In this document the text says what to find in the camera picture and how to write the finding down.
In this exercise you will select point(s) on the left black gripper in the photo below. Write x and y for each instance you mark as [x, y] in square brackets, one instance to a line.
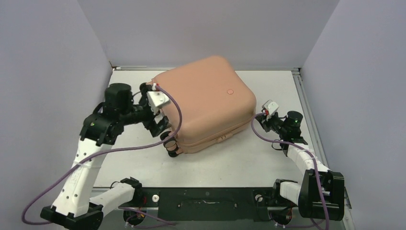
[155, 127]

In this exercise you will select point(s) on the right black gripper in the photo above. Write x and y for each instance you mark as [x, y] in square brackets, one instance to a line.
[265, 125]

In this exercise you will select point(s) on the pink hard-shell suitcase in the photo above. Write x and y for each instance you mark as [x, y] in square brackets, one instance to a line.
[214, 103]

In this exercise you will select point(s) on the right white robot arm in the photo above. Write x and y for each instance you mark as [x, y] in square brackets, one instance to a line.
[320, 194]

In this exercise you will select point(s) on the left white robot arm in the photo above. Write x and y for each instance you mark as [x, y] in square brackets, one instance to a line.
[75, 208]

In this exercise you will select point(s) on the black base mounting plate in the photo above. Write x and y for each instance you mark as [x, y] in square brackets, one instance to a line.
[211, 203]

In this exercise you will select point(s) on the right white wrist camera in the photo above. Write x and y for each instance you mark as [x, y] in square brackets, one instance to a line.
[270, 108]

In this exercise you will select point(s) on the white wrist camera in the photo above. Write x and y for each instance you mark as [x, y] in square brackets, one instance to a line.
[270, 108]
[157, 100]

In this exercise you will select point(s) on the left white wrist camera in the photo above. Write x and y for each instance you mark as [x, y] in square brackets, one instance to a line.
[157, 100]

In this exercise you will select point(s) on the aluminium frame rail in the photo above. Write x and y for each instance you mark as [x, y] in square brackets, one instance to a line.
[198, 204]

